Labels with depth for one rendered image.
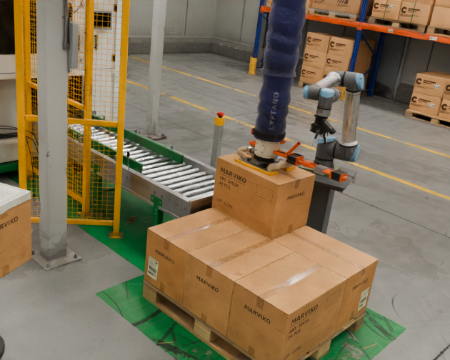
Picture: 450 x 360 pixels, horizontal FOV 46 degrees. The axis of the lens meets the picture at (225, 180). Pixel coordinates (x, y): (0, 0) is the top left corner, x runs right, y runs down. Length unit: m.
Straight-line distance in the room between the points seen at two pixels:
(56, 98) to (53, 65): 0.23
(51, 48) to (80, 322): 1.79
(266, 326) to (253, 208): 0.96
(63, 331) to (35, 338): 0.17
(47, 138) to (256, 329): 1.92
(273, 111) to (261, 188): 0.53
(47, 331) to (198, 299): 0.96
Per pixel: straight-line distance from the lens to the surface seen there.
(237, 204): 3.76
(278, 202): 3.51
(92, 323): 3.60
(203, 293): 3.32
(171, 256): 3.45
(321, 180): 4.25
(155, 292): 3.71
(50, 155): 3.88
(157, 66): 7.04
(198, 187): 4.33
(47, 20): 3.67
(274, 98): 3.54
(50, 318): 3.67
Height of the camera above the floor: 2.18
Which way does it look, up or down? 21 degrees down
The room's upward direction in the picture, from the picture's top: 7 degrees clockwise
